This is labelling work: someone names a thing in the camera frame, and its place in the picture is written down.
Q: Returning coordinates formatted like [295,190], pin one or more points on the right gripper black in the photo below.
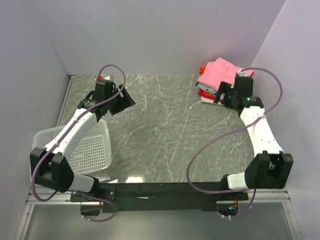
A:
[224,88]

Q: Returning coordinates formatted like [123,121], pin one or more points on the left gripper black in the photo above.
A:
[125,101]

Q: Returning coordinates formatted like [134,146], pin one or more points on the pink t shirt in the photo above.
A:
[218,71]

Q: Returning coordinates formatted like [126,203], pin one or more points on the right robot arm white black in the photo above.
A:
[271,166]

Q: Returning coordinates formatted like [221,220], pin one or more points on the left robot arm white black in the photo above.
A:
[50,165]

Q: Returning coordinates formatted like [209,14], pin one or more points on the blue printed folded t shirt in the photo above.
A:
[208,90]

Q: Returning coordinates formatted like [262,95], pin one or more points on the white folded t shirt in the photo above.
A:
[210,101]

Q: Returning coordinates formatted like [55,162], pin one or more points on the red folded t shirt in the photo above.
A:
[204,94]

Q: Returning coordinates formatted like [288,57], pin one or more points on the white plastic laundry basket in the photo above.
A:
[93,153]

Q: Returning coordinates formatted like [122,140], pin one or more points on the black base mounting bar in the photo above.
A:
[163,196]

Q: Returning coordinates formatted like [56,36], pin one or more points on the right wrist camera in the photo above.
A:
[243,84]

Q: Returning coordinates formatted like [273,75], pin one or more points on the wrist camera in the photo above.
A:
[104,88]
[243,84]

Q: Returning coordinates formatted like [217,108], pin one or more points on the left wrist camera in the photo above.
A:
[104,88]

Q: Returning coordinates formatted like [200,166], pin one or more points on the aluminium rail frame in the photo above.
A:
[152,143]

